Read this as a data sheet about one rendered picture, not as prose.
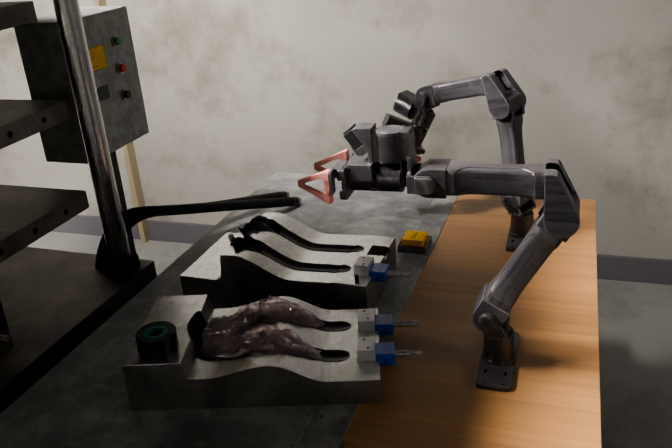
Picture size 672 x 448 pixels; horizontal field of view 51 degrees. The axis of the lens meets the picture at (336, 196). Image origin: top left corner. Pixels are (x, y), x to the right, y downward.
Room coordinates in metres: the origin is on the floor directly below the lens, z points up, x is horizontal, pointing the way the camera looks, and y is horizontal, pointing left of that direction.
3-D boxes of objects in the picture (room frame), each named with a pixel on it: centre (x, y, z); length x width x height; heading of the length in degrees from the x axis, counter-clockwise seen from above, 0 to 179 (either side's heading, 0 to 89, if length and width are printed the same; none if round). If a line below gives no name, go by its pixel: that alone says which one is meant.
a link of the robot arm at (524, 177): (1.23, -0.30, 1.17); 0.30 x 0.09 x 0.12; 70
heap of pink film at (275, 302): (1.27, 0.18, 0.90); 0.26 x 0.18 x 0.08; 86
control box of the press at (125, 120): (2.08, 0.71, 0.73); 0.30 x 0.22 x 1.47; 159
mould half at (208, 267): (1.63, 0.13, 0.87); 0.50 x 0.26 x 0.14; 69
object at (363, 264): (1.47, -0.10, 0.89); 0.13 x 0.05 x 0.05; 69
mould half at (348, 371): (1.26, 0.18, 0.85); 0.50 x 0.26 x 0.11; 86
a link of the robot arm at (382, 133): (1.28, -0.14, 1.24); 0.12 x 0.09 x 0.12; 70
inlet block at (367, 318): (1.30, -0.09, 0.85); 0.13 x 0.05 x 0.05; 86
